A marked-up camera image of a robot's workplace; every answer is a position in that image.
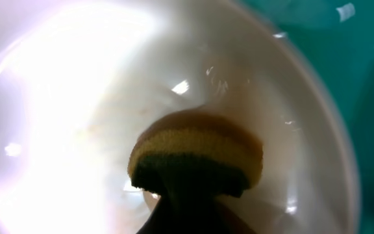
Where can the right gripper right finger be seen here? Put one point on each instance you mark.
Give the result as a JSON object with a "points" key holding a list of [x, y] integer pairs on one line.
{"points": [[234, 224]]}

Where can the white plate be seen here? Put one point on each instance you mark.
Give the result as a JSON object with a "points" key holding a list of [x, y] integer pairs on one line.
{"points": [[80, 81]]}

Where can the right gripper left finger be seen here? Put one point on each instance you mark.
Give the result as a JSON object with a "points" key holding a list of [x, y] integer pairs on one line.
{"points": [[186, 207]]}

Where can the teal plastic tray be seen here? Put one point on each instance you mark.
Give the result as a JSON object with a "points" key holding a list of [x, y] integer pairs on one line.
{"points": [[337, 38]]}

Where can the green yellow scrub sponge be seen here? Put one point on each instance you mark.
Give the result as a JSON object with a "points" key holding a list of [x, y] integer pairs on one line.
{"points": [[192, 150]]}

